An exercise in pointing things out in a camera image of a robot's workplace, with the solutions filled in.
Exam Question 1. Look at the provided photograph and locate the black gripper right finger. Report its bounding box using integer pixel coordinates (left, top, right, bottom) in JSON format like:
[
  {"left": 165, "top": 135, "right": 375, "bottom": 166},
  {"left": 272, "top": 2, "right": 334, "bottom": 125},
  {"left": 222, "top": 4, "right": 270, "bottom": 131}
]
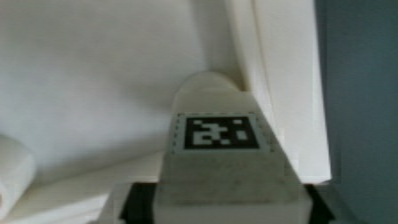
[{"left": 304, "top": 184, "right": 336, "bottom": 224}]

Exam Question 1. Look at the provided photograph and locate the white table leg with tag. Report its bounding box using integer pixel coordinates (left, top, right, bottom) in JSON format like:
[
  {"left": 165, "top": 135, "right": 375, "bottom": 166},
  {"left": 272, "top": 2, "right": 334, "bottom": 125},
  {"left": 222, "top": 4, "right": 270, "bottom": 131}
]
[{"left": 153, "top": 72, "right": 313, "bottom": 224}]

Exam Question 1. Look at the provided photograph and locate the white square table top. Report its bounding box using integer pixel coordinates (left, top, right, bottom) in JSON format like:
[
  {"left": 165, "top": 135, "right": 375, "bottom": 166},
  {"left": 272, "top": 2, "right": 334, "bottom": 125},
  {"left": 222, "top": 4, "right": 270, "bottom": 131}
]
[{"left": 0, "top": 0, "right": 331, "bottom": 224}]

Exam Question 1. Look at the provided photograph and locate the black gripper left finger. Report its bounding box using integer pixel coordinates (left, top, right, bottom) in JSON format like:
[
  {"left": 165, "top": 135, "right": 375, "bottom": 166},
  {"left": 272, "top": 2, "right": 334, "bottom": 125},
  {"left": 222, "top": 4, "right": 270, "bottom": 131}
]
[{"left": 119, "top": 182, "right": 156, "bottom": 224}]

